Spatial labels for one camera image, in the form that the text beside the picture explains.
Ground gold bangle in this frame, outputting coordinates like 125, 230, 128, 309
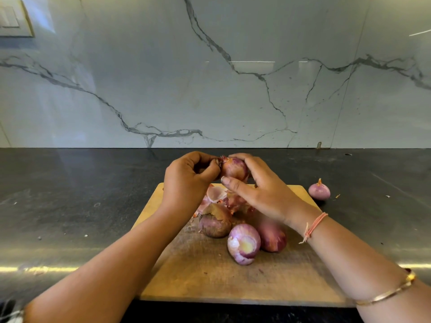
355, 268, 417, 307

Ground wooden cutting board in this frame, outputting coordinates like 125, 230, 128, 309
133, 183, 355, 307

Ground pile of onion peels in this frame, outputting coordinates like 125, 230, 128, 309
194, 183, 251, 218

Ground white wall switch plate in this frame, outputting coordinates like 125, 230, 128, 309
0, 0, 35, 38

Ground person's left forearm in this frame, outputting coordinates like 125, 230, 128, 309
23, 208, 186, 323

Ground person's right hand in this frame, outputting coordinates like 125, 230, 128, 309
221, 153, 323, 231

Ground orange thread bracelet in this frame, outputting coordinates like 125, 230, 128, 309
299, 212, 329, 245

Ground red onion with pale patch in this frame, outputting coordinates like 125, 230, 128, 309
227, 223, 262, 266

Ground person's left hand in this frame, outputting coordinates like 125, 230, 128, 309
160, 151, 222, 221

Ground black white plaid sleeve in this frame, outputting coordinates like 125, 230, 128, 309
0, 301, 24, 323

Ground person's right forearm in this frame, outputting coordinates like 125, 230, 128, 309
299, 210, 431, 323

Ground brownish red onion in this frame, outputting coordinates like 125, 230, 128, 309
198, 205, 233, 239

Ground small red onion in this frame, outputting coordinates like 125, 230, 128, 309
308, 178, 331, 202

